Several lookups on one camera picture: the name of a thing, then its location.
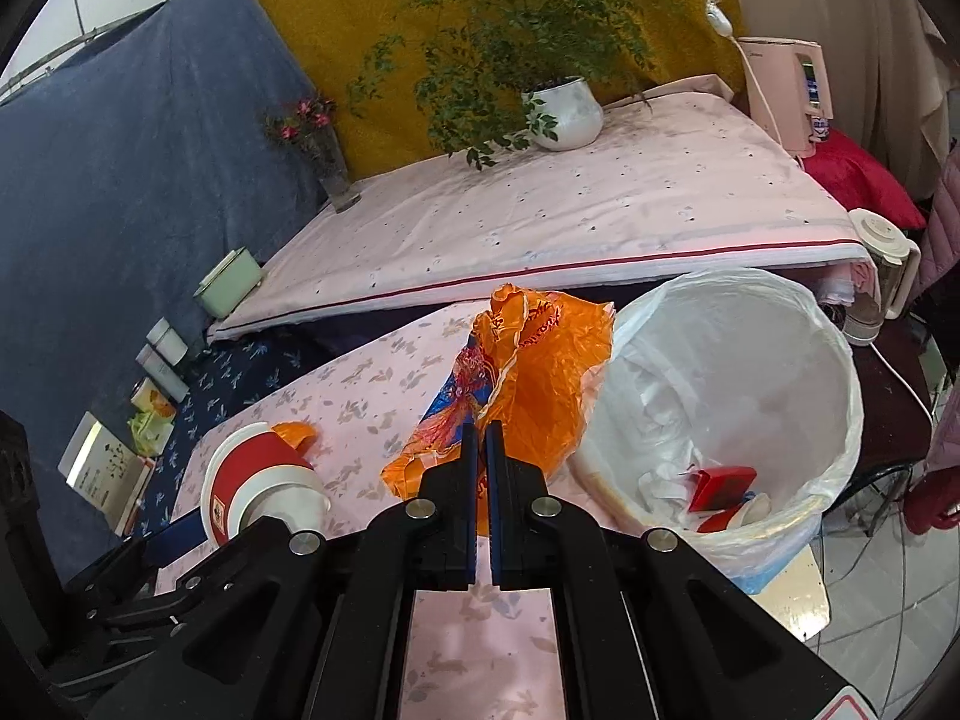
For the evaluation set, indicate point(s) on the red cushion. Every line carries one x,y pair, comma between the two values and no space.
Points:
862,180

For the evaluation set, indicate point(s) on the white electric kettle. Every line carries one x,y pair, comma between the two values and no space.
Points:
877,240

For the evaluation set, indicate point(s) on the glass vase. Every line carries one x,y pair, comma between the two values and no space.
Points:
334,172

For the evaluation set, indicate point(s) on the light blue trash bin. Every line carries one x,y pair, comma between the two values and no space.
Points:
757,577

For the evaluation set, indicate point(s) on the dark red cloth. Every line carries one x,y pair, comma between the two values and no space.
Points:
930,502

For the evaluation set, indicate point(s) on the white lined trash bin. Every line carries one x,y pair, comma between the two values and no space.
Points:
750,360

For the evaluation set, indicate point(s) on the short white canister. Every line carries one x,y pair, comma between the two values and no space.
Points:
169,341

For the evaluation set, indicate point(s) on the beige curtain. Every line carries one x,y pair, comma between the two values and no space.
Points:
885,30

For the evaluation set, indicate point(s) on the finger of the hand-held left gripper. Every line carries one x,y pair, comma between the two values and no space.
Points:
172,544

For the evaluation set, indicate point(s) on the metal backdrop frame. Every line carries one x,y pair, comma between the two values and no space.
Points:
79,7

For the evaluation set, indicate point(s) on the green leafy plant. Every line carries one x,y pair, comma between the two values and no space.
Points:
525,15

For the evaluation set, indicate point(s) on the pink padded jacket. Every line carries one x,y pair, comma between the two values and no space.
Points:
945,240

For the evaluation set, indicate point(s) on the pale pink dotted sheet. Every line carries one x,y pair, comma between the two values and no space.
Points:
562,225

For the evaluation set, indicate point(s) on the white gift box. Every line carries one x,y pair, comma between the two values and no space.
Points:
105,472

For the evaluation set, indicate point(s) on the pink flowers bunch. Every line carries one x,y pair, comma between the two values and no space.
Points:
304,116

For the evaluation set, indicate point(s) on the small can with orange print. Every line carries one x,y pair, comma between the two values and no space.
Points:
150,399

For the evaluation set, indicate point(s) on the pale green box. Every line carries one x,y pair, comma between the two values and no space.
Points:
225,285

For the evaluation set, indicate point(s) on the orange printed plastic bag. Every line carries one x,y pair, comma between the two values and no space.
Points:
540,375

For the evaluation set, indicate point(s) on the red box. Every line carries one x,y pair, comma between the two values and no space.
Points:
724,487

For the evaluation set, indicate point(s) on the green packet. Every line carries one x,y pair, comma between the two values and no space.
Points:
150,431

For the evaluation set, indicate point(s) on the blue backdrop cloth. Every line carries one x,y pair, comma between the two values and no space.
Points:
112,202

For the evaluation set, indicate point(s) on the white round plant pot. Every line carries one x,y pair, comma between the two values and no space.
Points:
566,116

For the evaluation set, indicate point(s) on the small orange plastic scrap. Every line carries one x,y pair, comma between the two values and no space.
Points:
294,435

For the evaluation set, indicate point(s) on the yellow backdrop cloth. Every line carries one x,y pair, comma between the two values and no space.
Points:
337,15

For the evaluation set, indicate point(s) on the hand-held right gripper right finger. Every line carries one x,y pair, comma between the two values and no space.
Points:
495,465

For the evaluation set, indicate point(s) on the dark blue printed cloth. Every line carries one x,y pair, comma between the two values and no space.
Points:
232,382

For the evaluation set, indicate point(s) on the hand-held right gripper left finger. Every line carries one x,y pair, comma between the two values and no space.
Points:
471,465

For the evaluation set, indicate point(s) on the dark side table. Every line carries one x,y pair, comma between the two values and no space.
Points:
885,435

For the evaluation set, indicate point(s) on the tall white canister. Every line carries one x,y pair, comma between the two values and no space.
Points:
161,375

